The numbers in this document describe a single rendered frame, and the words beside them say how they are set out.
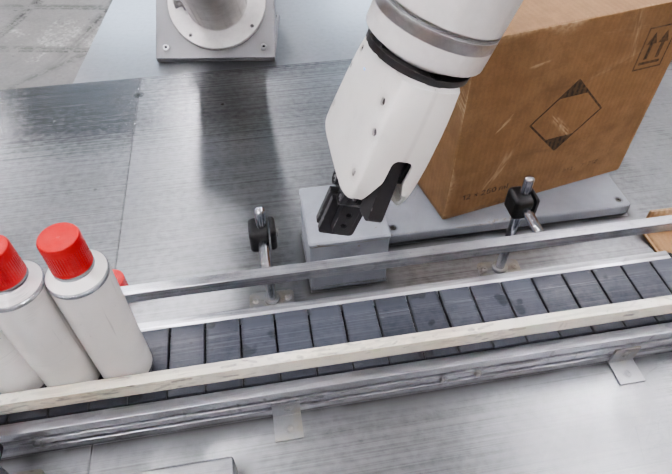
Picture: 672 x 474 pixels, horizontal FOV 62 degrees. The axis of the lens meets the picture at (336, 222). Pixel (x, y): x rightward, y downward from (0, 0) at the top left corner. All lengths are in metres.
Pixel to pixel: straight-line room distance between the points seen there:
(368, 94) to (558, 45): 0.35
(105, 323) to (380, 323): 0.29
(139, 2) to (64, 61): 1.66
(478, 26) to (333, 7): 1.01
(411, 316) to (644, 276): 0.29
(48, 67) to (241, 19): 1.97
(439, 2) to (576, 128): 0.50
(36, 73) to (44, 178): 2.07
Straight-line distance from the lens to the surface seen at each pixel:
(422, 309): 0.65
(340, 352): 0.57
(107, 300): 0.52
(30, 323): 0.53
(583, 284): 0.72
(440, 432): 0.64
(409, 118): 0.36
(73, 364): 0.59
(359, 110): 0.39
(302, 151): 0.91
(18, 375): 0.63
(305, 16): 1.30
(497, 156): 0.75
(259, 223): 0.60
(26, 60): 3.15
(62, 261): 0.48
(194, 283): 0.58
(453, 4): 0.34
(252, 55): 1.14
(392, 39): 0.35
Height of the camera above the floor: 1.41
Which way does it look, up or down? 47 degrees down
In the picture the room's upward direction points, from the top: straight up
